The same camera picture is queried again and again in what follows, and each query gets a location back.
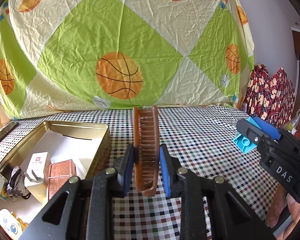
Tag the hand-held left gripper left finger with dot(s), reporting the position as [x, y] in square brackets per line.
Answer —
[127, 177]

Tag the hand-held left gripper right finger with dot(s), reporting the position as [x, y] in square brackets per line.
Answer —
[166, 177]

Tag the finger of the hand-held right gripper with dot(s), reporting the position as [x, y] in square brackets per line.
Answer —
[248, 131]
[268, 130]

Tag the teal toy block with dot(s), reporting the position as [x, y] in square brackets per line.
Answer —
[242, 142]

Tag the gold metal tin box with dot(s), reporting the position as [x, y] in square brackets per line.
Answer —
[100, 152]

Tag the brown plastic comb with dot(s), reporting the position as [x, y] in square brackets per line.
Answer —
[146, 142]

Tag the copper coloured box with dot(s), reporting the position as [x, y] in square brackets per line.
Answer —
[62, 170]

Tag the white card box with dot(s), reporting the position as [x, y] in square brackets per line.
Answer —
[40, 162]

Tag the white charger plug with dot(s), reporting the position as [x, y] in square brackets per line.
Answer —
[35, 187]

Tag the floral cloth pouch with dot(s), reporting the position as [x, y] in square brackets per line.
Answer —
[16, 182]

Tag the yellow face toy block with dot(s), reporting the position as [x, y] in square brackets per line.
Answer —
[10, 222]

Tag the person's right hand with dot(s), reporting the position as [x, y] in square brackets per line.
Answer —
[277, 210]

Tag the clear plastic bag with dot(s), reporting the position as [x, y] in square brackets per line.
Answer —
[291, 125]

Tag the red plaid bear cloth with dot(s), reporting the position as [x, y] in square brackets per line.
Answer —
[265, 92]

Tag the checkered tablecloth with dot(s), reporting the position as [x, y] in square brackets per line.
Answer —
[202, 155]

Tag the white paper liner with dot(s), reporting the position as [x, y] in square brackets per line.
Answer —
[72, 145]

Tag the basketball print bed sheet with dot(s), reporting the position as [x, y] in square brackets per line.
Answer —
[90, 42]

